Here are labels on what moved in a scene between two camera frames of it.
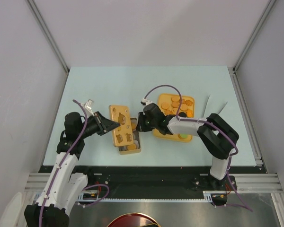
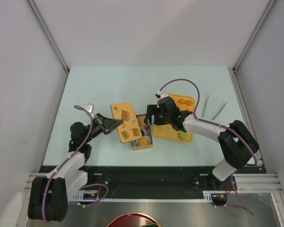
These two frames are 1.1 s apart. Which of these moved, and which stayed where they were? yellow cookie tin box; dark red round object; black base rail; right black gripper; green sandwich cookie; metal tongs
Moved: right black gripper; yellow cookie tin box
Stayed: black base rail; metal tongs; dark red round object; green sandwich cookie
